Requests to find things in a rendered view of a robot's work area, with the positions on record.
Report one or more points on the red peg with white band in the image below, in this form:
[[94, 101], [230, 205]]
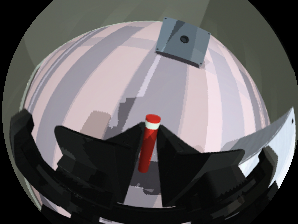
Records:
[[152, 122]]

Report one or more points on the grey sloped panel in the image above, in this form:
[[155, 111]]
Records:
[[183, 39]]

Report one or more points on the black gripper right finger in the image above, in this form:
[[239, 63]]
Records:
[[181, 166]]

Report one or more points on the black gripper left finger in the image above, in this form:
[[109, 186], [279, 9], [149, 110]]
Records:
[[116, 156]]

